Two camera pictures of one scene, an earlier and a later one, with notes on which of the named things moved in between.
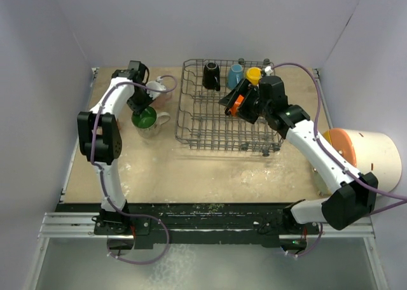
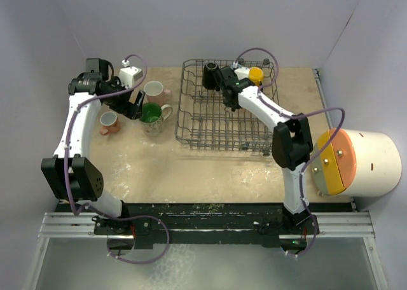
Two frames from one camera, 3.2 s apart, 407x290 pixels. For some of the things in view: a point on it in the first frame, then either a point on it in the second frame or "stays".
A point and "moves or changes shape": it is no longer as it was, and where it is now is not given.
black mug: (211, 76) stays
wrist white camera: (268, 70) to (242, 72)
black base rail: (168, 226) stays
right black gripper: (245, 114) to (233, 105)
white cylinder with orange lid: (374, 157) stays
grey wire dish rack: (202, 122) stays
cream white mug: (147, 123) moves or changes shape
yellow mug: (254, 75) stays
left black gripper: (138, 109) to (125, 108)
